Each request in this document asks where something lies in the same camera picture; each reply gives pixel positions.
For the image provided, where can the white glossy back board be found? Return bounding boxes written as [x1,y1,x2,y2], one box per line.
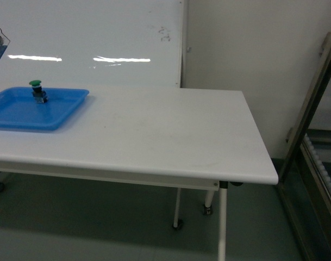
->
[0,1,186,89]

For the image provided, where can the green mushroom push button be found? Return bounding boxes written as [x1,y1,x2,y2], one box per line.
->
[29,80,48,104]

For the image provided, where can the metal roller shelf rack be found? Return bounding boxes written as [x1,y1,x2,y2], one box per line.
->
[277,31,331,260]

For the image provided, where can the blue plastic tray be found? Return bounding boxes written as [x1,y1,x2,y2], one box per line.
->
[0,87,89,131]

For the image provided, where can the white folding table frame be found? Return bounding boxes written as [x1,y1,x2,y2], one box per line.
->
[0,160,245,261]

